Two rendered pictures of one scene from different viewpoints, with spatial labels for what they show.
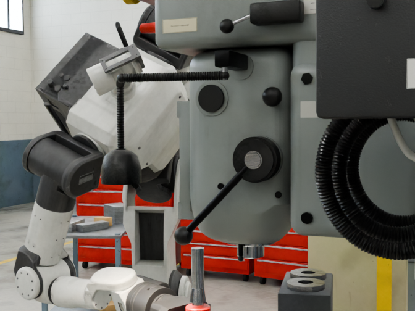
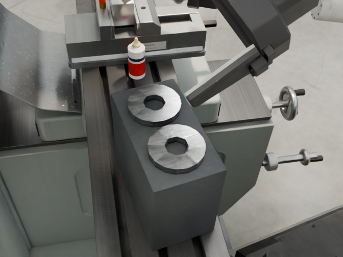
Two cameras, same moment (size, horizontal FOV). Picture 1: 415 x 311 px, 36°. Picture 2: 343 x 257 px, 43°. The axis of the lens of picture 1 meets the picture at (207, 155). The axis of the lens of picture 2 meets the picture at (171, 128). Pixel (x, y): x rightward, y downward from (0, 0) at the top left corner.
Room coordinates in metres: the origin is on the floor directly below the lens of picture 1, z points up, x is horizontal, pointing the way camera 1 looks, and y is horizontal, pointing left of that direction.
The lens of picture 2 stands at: (1.94, -0.51, 1.65)
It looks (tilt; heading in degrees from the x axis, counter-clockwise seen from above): 48 degrees down; 144
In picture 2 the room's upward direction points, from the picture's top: 3 degrees clockwise
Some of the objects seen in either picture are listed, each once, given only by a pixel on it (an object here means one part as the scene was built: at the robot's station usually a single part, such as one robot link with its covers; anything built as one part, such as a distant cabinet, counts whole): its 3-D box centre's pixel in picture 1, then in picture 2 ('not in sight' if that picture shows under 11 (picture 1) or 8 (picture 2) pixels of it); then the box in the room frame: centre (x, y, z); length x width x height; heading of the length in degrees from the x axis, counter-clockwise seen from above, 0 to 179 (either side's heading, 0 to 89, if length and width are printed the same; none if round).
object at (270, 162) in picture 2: not in sight; (293, 158); (1.44, 0.36, 0.51); 0.22 x 0.06 x 0.06; 67
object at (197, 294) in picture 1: (197, 277); not in sight; (1.21, 0.02, 1.22); 0.03 x 0.03 x 0.11
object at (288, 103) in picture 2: not in sight; (277, 104); (1.30, 0.39, 0.63); 0.16 x 0.12 x 0.12; 67
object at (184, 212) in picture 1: (191, 160); not in sight; (1.15, 0.03, 1.45); 0.04 x 0.04 x 0.21; 67
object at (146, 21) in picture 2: not in sight; (144, 14); (1.14, -0.02, 1.02); 0.12 x 0.06 x 0.04; 158
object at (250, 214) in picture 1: (252, 146); not in sight; (1.11, -0.08, 1.47); 0.21 x 0.19 x 0.32; 157
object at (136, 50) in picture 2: not in sight; (136, 56); (1.23, -0.11, 0.99); 0.04 x 0.04 x 0.11
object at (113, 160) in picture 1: (121, 165); not in sight; (1.15, 0.15, 1.44); 0.07 x 0.07 x 0.06
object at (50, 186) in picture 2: not in sight; (137, 159); (1.12, -0.05, 0.43); 0.80 x 0.30 x 0.60; 67
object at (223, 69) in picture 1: (231, 66); not in sight; (0.97, -0.04, 1.60); 0.08 x 0.02 x 0.04; 157
